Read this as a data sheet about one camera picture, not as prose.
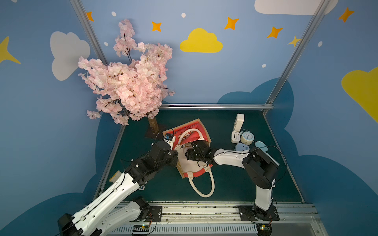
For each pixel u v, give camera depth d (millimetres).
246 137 1013
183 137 820
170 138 628
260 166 530
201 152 732
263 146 1019
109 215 519
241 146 981
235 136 1040
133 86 594
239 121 1015
